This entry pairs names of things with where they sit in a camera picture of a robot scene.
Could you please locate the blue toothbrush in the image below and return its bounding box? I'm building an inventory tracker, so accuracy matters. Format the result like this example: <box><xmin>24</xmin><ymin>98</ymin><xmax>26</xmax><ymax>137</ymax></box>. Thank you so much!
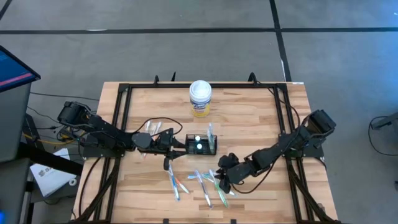
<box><xmin>167</xmin><ymin>164</ymin><xmax>181</xmax><ymax>202</ymax></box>
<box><xmin>187</xmin><ymin>170</ymin><xmax>218</xmax><ymax>180</ymax></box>

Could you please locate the black aluminium table frame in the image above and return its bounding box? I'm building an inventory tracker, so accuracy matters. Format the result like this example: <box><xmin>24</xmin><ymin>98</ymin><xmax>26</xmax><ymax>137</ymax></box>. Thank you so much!
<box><xmin>71</xmin><ymin>74</ymin><xmax>341</xmax><ymax>224</ymax></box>

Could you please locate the white disinfecting wipes canister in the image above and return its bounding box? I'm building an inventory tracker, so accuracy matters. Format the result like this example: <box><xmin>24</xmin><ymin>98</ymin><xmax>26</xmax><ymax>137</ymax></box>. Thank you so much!
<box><xmin>188</xmin><ymin>80</ymin><xmax>213</xmax><ymax>118</ymax></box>

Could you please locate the black furniture foot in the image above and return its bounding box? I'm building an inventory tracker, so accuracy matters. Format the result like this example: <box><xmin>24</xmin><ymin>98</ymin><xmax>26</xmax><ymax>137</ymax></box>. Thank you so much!
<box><xmin>370</xmin><ymin>111</ymin><xmax>398</xmax><ymax>131</ymax></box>

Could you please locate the yellow cable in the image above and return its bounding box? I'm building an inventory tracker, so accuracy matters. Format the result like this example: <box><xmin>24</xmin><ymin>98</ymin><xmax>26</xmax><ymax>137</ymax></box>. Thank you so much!
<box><xmin>21</xmin><ymin>132</ymin><xmax>85</xmax><ymax>146</ymax></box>

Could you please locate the large display screen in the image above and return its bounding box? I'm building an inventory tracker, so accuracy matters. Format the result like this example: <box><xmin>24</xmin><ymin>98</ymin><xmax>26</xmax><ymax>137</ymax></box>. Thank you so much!
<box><xmin>0</xmin><ymin>45</ymin><xmax>42</xmax><ymax>162</ymax></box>

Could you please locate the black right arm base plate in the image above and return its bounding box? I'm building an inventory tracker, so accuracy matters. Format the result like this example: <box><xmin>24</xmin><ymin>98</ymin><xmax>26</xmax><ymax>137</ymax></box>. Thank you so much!
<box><xmin>281</xmin><ymin>132</ymin><xmax>325</xmax><ymax>159</ymax></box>

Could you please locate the black floor cable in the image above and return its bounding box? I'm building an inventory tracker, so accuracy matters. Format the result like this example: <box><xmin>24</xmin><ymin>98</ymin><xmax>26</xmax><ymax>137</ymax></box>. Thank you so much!
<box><xmin>368</xmin><ymin>115</ymin><xmax>398</xmax><ymax>157</ymax></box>
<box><xmin>29</xmin><ymin>91</ymin><xmax>100</xmax><ymax>102</ymax></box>

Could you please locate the white printed booklet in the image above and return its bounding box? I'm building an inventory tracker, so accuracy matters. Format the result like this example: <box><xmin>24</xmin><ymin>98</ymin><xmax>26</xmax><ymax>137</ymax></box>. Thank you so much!
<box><xmin>29</xmin><ymin>147</ymin><xmax>78</xmax><ymax>197</ymax></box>

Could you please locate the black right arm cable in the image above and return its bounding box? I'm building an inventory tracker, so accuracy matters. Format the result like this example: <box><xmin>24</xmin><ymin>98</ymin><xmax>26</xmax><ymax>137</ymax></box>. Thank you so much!
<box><xmin>231</xmin><ymin>149</ymin><xmax>287</xmax><ymax>194</ymax></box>

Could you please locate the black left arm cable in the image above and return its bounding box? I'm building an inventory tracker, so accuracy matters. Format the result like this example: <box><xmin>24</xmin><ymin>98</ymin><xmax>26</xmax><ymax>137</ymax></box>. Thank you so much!
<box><xmin>136</xmin><ymin>117</ymin><xmax>183</xmax><ymax>138</ymax></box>

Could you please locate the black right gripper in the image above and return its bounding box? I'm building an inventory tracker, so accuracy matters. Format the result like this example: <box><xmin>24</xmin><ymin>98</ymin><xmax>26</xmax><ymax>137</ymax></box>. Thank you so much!
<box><xmin>215</xmin><ymin>152</ymin><xmax>249</xmax><ymax>194</ymax></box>

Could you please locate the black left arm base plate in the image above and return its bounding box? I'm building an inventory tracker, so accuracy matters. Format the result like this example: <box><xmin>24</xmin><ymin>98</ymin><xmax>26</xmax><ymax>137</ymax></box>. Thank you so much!
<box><xmin>81</xmin><ymin>133</ymin><xmax>127</xmax><ymax>159</ymax></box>

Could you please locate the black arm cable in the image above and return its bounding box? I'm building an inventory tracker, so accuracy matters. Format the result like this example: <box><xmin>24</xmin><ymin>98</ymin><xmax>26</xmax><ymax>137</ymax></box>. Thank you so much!
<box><xmin>231</xmin><ymin>149</ymin><xmax>287</xmax><ymax>194</ymax></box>
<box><xmin>136</xmin><ymin>117</ymin><xmax>183</xmax><ymax>138</ymax></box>

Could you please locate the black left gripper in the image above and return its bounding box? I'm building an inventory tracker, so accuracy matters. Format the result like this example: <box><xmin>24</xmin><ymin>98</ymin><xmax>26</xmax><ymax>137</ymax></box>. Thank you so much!
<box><xmin>157</xmin><ymin>128</ymin><xmax>189</xmax><ymax>171</ymax></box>

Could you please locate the black wire caddy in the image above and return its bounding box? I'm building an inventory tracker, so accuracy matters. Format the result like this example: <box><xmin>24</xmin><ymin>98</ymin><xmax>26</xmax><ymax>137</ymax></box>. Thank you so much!
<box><xmin>185</xmin><ymin>133</ymin><xmax>218</xmax><ymax>156</ymax></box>

